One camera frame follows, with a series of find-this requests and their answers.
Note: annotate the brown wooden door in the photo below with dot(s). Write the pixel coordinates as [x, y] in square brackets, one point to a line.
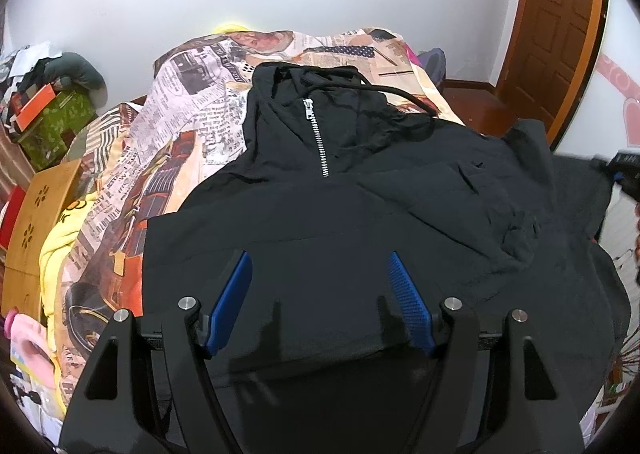
[555, 33]

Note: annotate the red box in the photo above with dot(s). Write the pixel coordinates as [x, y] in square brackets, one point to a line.
[10, 219]

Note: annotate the yellow cloth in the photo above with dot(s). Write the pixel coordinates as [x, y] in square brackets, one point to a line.
[55, 254]

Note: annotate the pink soft item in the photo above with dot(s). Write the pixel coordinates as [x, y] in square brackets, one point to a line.
[30, 344]

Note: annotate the black zip hoodie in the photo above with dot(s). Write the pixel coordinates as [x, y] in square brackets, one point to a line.
[325, 214]

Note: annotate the green patterned box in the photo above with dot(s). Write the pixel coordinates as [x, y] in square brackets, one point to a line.
[55, 128]

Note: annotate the newspaper printed blanket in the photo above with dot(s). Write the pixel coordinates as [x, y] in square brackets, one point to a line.
[200, 83]

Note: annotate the orange box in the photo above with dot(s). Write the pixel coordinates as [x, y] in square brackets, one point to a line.
[35, 106]

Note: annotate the wooden folding table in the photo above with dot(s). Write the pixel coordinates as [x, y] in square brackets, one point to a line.
[40, 214]

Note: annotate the dark grey cloth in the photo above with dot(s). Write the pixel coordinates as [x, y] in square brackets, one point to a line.
[575, 194]

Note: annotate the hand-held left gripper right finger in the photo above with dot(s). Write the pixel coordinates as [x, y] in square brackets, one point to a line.
[407, 299]

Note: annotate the pile of mixed clothes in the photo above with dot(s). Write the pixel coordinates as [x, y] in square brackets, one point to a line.
[25, 61]

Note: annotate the purple cloth item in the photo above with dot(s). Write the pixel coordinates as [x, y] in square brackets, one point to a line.
[435, 63]

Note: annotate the striped brown curtain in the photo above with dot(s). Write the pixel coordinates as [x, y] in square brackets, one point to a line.
[7, 158]

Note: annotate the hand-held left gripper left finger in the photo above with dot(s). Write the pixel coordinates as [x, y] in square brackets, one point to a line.
[232, 299]

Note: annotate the pink heart wall sticker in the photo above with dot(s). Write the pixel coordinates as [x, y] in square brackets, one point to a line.
[631, 118]

